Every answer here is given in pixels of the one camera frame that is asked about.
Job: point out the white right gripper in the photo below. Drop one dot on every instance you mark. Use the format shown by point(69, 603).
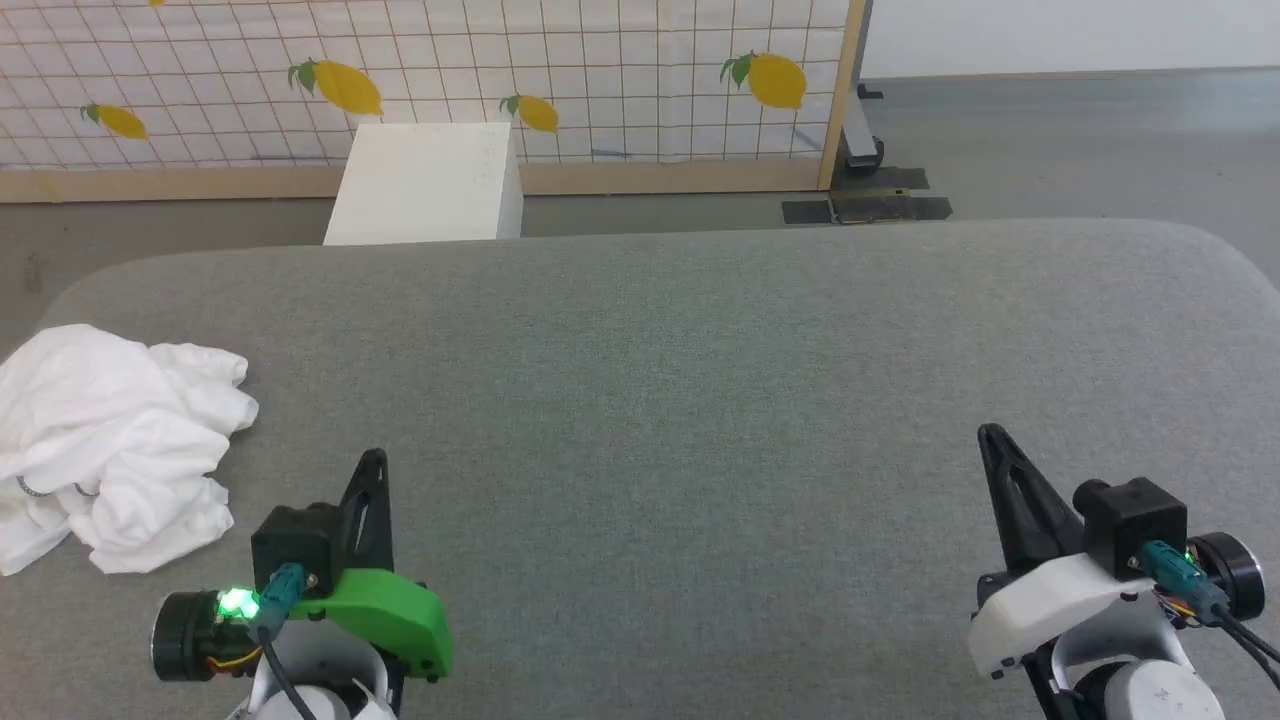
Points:
point(1040, 610)

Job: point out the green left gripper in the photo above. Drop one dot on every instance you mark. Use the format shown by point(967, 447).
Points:
point(400, 615)

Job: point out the white long-sleeve shirt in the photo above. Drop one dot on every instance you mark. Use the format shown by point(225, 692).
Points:
point(110, 440)

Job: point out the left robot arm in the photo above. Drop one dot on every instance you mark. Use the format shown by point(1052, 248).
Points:
point(330, 680)

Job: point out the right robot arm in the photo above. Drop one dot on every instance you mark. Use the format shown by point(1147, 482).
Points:
point(1140, 680)

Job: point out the black right wrist motor cylinder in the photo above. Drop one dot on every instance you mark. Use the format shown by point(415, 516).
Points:
point(1230, 570)

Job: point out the black wrist motor cylinder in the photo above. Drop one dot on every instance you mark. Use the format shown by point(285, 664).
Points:
point(185, 635)
point(1230, 570)

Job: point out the black left wrist motor cylinder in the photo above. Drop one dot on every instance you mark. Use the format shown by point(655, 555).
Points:
point(185, 635)

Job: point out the large black floor plate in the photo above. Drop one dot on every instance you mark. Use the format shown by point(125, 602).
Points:
point(890, 207)

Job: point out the white rectangular box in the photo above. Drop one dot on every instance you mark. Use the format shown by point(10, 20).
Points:
point(425, 185)

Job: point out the grey upholstered sofa surface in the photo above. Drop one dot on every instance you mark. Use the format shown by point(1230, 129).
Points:
point(700, 400)

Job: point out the black floor mat strip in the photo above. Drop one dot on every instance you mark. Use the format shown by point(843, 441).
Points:
point(880, 180)

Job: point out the small black floor tape patch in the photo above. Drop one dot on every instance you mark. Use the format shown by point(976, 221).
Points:
point(806, 212)

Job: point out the grey metal partition foot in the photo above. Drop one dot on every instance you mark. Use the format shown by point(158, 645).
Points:
point(860, 140)

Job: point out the lemon print partition panel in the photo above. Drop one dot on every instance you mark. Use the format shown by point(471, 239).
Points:
point(600, 60)

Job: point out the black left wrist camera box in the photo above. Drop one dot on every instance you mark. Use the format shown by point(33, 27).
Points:
point(295, 545)

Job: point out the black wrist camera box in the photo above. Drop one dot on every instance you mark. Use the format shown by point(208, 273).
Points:
point(295, 545)
point(1135, 520)

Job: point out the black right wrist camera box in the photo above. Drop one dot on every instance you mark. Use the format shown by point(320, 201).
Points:
point(1135, 520)

